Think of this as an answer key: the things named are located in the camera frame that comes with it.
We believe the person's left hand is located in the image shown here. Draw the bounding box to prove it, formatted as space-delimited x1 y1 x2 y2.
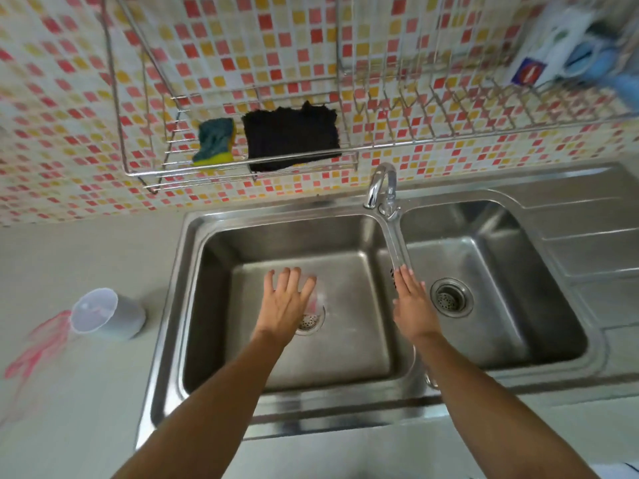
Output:
252 267 318 346

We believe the person's right hand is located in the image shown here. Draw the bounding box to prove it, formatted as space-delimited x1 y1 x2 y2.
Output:
393 265 443 341

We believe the person's left forearm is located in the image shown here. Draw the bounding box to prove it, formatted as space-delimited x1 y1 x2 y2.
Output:
112 330 285 479

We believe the person's right forearm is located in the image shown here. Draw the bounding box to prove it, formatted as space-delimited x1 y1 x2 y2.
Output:
414 331 600 479

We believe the large sink drain strainer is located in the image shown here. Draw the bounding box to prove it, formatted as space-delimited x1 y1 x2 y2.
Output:
430 278 474 318

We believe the small sink drain strainer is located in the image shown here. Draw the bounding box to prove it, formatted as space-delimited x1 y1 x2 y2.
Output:
295 305 326 337

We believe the stainless steel double sink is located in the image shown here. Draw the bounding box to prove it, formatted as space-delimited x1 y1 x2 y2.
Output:
136 162 639 452

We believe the chrome faucet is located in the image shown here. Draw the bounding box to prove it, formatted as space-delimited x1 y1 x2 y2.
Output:
363 163 412 275

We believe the black dish cloth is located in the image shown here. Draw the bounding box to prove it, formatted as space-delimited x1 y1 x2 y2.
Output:
242 100 343 173

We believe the green and yellow sponge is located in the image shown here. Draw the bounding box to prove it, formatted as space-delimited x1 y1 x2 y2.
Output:
192 118 236 167

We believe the grey plastic cup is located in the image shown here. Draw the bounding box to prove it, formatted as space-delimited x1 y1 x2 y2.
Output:
70 287 147 341

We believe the pink liquid spill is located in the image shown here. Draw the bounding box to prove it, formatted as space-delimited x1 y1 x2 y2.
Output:
4 310 74 381

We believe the white packet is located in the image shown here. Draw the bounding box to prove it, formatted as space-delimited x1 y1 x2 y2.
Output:
504 2 595 90

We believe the blue plastic item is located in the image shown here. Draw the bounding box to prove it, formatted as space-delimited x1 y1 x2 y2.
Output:
564 25 639 115

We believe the metal wire dish rack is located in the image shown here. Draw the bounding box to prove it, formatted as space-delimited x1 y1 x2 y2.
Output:
102 0 639 195

